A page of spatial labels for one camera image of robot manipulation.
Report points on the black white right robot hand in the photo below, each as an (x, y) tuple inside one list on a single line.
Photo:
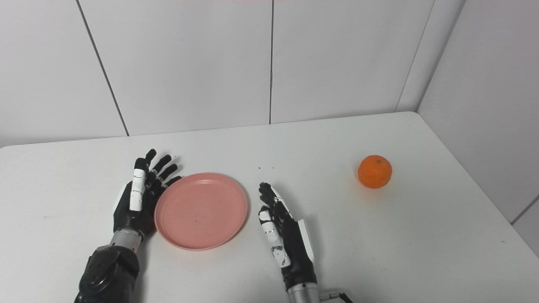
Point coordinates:
[(294, 248)]

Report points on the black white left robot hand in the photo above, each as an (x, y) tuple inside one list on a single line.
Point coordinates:
[(126, 216)]

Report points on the pink round plate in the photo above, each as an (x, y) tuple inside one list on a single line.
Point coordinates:
[(201, 211)]

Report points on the orange fruit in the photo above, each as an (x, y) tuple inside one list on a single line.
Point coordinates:
[(374, 171)]

